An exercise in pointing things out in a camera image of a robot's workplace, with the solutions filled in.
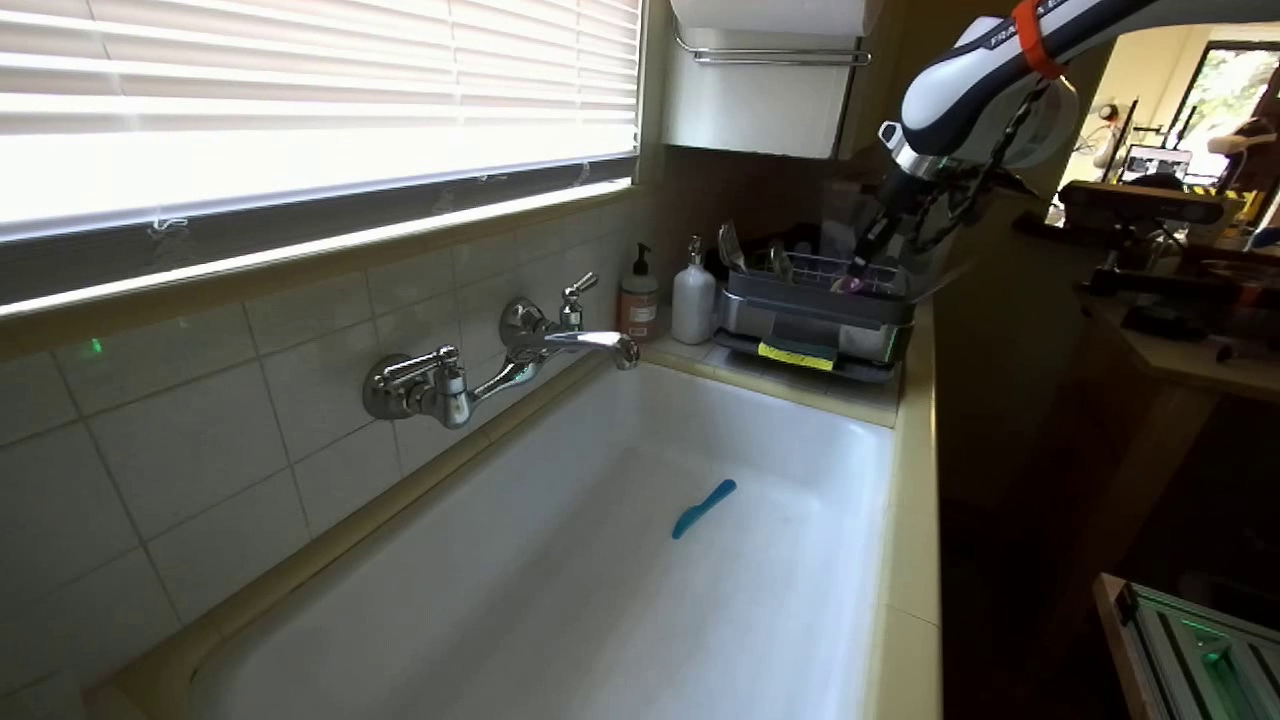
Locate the green and yellow sponge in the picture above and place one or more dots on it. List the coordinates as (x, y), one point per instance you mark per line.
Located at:
(796, 358)

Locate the blue plastic knife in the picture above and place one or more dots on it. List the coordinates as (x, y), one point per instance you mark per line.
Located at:
(700, 509)

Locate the white window blinds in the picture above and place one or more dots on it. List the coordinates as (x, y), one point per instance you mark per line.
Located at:
(264, 93)

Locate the metal utensil in rack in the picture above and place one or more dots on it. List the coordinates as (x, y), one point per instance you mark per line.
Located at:
(731, 245)

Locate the cluttered wooden side table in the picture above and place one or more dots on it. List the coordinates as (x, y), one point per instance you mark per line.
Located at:
(1186, 362)

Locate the green edged robot stand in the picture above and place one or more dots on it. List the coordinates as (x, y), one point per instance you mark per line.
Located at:
(1186, 661)

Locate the white soap bottle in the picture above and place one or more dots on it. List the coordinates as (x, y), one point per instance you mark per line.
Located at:
(694, 306)

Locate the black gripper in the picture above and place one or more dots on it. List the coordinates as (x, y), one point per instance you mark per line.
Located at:
(898, 223)

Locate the white wall cabinet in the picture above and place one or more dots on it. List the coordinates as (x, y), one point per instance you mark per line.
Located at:
(763, 106)

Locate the brown soap bottle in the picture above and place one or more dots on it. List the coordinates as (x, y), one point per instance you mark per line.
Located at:
(638, 306)

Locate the chrome wall faucet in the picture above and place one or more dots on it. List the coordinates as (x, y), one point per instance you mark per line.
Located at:
(426, 384)

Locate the white kitchen sink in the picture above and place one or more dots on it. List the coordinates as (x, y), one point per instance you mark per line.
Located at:
(534, 601)

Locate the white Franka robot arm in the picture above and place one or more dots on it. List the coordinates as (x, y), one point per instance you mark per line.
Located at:
(962, 93)

